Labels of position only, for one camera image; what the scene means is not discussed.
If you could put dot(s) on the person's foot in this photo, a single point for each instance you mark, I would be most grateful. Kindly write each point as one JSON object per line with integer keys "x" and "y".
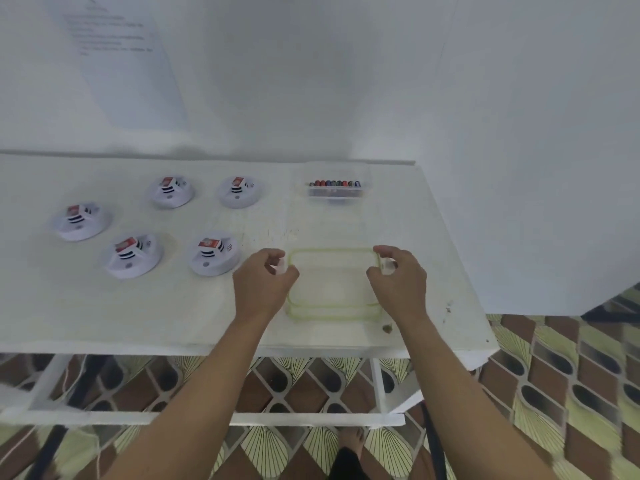
{"x": 352, "y": 439}

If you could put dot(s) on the person's right thumb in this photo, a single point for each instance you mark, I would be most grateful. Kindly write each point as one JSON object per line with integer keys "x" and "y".
{"x": 376, "y": 277}

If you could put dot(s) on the person's left hand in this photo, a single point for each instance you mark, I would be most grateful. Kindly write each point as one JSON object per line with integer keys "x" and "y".
{"x": 257, "y": 289}

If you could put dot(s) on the person's left forearm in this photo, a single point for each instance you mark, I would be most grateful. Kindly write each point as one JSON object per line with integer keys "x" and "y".
{"x": 200, "y": 394}

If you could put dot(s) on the white smoke detector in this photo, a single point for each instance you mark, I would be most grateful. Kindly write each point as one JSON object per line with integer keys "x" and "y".
{"x": 80, "y": 223}
{"x": 134, "y": 257}
{"x": 241, "y": 192}
{"x": 214, "y": 255}
{"x": 172, "y": 192}

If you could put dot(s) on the black trouser leg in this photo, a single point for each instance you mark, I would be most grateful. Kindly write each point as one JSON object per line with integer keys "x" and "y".
{"x": 345, "y": 467}

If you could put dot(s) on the clear plastic container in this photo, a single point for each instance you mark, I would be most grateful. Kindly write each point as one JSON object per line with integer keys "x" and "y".
{"x": 334, "y": 193}

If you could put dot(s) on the white printed paper sheet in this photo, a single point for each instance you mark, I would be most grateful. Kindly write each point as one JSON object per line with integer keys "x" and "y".
{"x": 125, "y": 69}

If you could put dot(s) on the clear green-rimmed container lid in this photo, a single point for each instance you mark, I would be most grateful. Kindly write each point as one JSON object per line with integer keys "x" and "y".
{"x": 332, "y": 309}

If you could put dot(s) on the person's right hand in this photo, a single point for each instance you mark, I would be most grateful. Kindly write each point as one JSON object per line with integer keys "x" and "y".
{"x": 402, "y": 289}

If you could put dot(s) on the person's right forearm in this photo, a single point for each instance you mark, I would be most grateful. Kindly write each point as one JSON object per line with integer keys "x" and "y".
{"x": 455, "y": 394}

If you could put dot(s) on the person's left thumb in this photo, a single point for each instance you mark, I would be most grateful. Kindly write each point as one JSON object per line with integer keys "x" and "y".
{"x": 288, "y": 275}

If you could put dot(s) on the white table frame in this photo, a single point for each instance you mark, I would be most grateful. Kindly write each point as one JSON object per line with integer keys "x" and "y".
{"x": 125, "y": 417}

